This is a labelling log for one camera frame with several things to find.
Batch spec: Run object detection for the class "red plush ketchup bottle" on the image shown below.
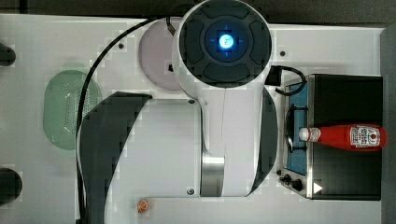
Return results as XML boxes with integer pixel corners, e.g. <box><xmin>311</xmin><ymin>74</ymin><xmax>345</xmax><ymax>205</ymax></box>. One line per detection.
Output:
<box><xmin>299</xmin><ymin>124</ymin><xmax>388</xmax><ymax>152</ymax></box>

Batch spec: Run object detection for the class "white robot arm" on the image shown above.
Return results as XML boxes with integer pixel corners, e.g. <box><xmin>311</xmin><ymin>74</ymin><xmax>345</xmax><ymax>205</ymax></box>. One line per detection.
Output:
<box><xmin>76</xmin><ymin>0</ymin><xmax>277</xmax><ymax>224</ymax></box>

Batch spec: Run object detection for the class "black toaster oven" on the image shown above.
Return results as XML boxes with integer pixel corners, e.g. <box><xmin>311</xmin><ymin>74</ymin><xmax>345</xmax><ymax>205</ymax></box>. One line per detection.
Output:
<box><xmin>276</xmin><ymin>75</ymin><xmax>383</xmax><ymax>201</ymax></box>

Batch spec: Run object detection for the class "pink round plate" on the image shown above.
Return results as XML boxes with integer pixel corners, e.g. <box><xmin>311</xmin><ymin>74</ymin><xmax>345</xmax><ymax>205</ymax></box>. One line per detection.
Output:
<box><xmin>138</xmin><ymin>19</ymin><xmax>181</xmax><ymax>91</ymax></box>

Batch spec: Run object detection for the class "orange slice toy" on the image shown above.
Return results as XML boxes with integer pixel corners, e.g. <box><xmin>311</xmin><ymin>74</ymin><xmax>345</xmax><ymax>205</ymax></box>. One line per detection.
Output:
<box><xmin>137</xmin><ymin>199</ymin><xmax>149</xmax><ymax>214</ymax></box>

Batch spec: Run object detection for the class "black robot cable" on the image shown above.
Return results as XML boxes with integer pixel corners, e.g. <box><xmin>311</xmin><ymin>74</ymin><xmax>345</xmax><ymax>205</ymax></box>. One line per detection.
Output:
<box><xmin>75</xmin><ymin>16</ymin><xmax>163</xmax><ymax>224</ymax></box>

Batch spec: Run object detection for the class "black cylinder post upper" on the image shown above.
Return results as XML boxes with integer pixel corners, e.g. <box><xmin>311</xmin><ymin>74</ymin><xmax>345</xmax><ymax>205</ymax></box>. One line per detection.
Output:
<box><xmin>0</xmin><ymin>44</ymin><xmax>16</xmax><ymax>66</ymax></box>

